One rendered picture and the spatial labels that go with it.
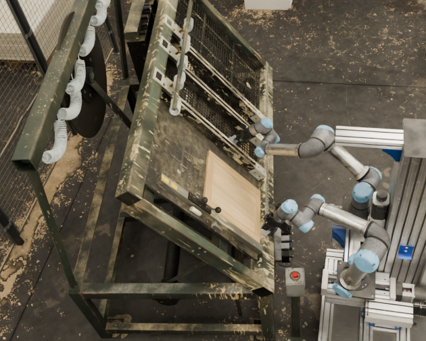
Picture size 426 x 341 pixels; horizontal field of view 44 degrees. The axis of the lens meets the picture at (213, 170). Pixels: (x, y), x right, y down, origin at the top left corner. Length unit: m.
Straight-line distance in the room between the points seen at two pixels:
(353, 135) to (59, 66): 1.61
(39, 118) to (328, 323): 2.49
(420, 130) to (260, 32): 4.23
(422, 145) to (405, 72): 3.55
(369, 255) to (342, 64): 3.78
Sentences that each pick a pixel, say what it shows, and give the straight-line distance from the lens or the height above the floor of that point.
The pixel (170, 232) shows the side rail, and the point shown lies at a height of 1.54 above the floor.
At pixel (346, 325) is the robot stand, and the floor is 0.21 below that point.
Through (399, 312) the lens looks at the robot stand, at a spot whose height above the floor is 0.94.
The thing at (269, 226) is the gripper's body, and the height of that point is 1.49.
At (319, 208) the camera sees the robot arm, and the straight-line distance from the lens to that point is 2.86.
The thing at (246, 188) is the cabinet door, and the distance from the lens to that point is 3.70.
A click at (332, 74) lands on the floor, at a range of 6.04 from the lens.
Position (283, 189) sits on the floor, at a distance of 4.95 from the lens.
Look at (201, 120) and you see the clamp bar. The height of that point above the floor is 1.52.
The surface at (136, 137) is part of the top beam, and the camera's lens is 2.89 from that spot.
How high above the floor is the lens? 3.96
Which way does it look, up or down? 50 degrees down
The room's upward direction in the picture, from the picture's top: 12 degrees counter-clockwise
